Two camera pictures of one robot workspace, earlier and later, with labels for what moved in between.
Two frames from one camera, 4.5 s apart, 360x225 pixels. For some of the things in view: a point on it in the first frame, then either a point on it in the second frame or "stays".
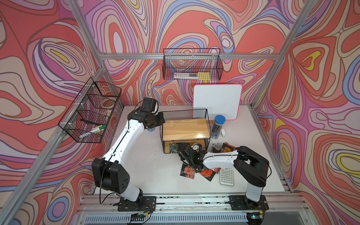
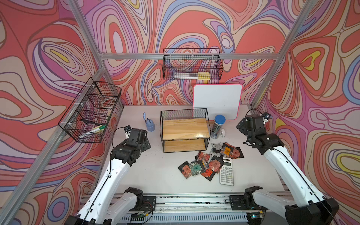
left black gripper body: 155,120 -> 145,145
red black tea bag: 209,174 stays
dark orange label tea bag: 227,148 stays
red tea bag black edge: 187,171 stays
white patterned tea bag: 217,146 stays
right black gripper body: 190,162 -> 243,130
